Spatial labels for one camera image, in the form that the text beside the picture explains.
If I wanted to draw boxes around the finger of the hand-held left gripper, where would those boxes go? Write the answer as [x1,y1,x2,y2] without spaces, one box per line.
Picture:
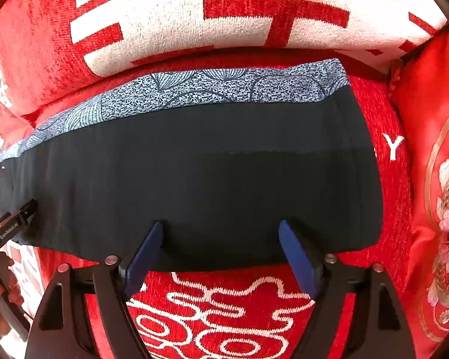
[0,199,38,229]

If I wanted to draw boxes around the red floral embroidered cushion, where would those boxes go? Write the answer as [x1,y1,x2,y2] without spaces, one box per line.
[388,26,449,359]

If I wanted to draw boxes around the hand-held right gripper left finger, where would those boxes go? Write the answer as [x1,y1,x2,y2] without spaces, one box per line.
[25,220,164,359]

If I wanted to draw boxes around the dark navy pants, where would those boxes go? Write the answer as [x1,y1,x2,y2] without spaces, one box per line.
[0,58,384,273]

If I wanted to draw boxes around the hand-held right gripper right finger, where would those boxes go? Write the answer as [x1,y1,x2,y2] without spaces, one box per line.
[278,220,417,359]

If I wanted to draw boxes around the red white patterned sofa cover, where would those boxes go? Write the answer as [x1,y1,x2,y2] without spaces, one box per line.
[0,0,449,359]

